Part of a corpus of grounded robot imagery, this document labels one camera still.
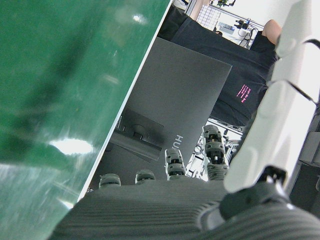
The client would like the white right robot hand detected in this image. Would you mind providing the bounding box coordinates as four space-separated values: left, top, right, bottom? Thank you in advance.
49 0 320 240

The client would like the bare person forearm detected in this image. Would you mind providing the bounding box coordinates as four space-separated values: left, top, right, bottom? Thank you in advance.
261 19 283 46

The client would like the black computer monitor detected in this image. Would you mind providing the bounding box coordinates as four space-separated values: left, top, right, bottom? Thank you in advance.
86 36 233 194

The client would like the green conveyor belt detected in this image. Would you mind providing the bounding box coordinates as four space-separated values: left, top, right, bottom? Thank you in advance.
0 0 174 240

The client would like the person in black t-shirt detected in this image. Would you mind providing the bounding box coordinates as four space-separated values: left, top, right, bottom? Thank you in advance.
157 6 281 129

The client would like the white wire grid panel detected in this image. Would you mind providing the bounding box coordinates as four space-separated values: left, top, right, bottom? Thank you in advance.
196 4 221 31

